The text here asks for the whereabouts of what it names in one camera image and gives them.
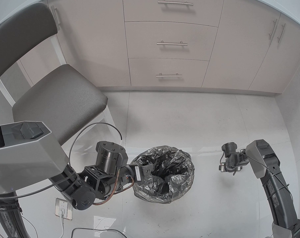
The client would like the beige cupboard with drawers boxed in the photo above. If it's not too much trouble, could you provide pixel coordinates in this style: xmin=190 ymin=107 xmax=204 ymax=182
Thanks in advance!
xmin=0 ymin=0 xmax=300 ymax=96

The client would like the grey padded chair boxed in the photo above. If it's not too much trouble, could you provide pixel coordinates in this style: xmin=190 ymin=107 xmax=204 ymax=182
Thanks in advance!
xmin=0 ymin=2 xmax=109 ymax=146

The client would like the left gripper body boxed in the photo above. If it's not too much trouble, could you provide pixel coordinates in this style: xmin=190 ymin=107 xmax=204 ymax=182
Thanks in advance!
xmin=122 ymin=163 xmax=154 ymax=185

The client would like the black cable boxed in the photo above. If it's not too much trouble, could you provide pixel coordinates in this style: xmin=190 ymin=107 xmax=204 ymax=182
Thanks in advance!
xmin=0 ymin=122 xmax=123 ymax=201
xmin=72 ymin=228 xmax=127 ymax=238

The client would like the white plug cable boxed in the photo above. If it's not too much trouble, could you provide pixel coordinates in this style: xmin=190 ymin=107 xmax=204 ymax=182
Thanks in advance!
xmin=58 ymin=208 xmax=66 ymax=238

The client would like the black plastic bag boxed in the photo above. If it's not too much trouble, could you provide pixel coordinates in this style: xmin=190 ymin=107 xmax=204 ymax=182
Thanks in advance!
xmin=130 ymin=146 xmax=196 ymax=205

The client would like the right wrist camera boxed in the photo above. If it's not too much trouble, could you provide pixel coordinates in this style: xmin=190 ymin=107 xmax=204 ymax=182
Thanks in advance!
xmin=218 ymin=164 xmax=234 ymax=175

